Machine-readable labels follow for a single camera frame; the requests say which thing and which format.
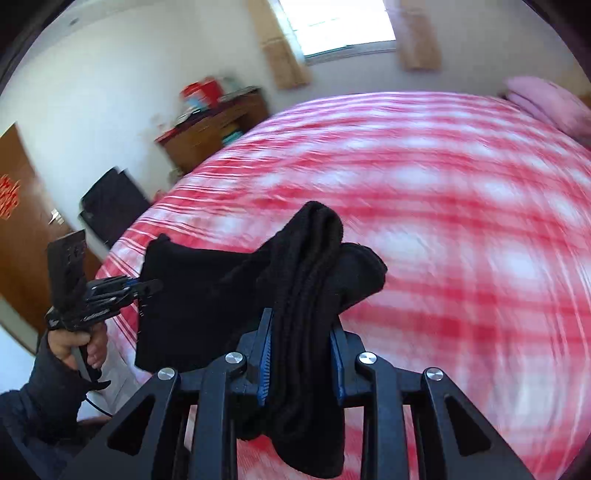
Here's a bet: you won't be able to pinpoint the beige curtain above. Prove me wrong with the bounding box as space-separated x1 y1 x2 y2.
385 0 443 72
247 0 311 90

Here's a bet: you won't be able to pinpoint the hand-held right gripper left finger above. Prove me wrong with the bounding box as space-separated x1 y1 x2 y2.
60 308 274 480

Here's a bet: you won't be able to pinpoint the wooden door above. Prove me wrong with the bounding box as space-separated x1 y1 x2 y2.
0 122 102 328

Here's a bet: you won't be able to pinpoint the red plaid blanket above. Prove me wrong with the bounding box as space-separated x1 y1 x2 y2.
95 91 591 480

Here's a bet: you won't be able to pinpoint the person's left forearm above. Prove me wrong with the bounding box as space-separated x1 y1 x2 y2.
0 337 112 462

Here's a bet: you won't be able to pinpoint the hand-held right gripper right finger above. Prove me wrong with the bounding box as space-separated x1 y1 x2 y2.
330 325 532 480

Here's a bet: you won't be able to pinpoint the black bag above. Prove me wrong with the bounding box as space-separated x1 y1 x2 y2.
79 167 152 250

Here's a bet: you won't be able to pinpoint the wooden cabinet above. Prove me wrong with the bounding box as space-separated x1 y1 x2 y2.
154 88 271 175

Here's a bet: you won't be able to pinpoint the black cable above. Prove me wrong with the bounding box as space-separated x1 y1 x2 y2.
81 390 114 418

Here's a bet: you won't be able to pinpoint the black pants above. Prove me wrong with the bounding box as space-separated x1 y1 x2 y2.
134 200 389 480

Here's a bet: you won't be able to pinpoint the pink pillow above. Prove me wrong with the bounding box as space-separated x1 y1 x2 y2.
503 76 591 148

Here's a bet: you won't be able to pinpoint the red boxes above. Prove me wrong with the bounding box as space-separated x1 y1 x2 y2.
180 78 222 112

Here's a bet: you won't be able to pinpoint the person's left hand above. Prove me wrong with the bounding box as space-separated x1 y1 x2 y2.
48 318 109 370

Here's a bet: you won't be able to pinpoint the window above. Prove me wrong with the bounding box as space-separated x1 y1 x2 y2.
277 0 398 58

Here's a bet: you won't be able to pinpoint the red door decoration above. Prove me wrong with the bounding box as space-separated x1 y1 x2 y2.
0 174 19 220

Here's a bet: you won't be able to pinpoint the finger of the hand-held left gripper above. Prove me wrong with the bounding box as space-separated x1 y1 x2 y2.
83 294 145 322
91 275 164 297

